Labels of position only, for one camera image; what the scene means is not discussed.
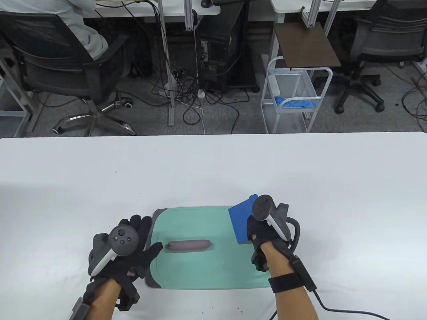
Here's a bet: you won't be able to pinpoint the person's left hand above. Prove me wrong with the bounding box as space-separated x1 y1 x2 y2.
83 215 163 312

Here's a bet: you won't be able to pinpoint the person's right hand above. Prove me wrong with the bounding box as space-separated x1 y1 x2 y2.
246 215 291 272

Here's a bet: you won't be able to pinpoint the black grey hand controller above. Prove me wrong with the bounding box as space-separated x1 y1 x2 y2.
89 226 139 276
252 194 301 255

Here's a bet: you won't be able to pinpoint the blue plastic scraper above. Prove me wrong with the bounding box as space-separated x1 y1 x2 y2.
228 194 259 245

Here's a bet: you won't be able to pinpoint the purple plasticine roll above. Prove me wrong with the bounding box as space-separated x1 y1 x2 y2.
167 240 214 252

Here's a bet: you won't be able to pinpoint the person's left forearm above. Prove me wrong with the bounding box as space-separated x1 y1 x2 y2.
90 278 122 320

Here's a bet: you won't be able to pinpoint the person's right forearm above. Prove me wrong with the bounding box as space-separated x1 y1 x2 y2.
260 242 319 320

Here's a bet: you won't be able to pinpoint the green grey cutting board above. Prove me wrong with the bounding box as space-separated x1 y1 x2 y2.
145 207 272 290

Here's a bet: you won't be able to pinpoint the blue cloth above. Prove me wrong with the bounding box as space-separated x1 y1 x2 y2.
274 96 317 109

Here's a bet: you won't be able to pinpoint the black computer tower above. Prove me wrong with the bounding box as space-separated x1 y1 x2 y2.
197 3 259 94

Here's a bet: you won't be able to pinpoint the black mesh chair chrome base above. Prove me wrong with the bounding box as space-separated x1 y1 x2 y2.
0 13 137 136

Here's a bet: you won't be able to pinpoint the brown wooden board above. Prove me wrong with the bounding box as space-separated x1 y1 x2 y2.
274 22 341 70

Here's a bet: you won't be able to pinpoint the black office chair right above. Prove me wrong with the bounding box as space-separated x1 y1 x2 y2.
335 0 427 114

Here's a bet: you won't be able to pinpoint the black wrist box with strap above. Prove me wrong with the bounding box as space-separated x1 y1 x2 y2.
269 255 317 294
68 296 91 320

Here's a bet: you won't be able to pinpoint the white wire mesh cart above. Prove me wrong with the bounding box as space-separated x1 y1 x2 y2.
260 56 333 134

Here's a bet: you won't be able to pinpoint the black wrist box cable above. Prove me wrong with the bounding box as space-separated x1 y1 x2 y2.
270 289 394 320

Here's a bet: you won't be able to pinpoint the tangle of floor cables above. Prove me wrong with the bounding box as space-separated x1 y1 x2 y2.
150 65 251 134

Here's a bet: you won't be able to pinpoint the white metal frame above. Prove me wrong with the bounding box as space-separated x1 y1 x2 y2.
0 55 44 137

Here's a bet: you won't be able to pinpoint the black floor cable loops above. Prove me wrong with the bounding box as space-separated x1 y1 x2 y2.
400 75 427 120

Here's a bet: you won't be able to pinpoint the aluminium profile post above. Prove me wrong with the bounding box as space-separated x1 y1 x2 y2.
301 0 321 29
184 0 199 32
325 0 341 37

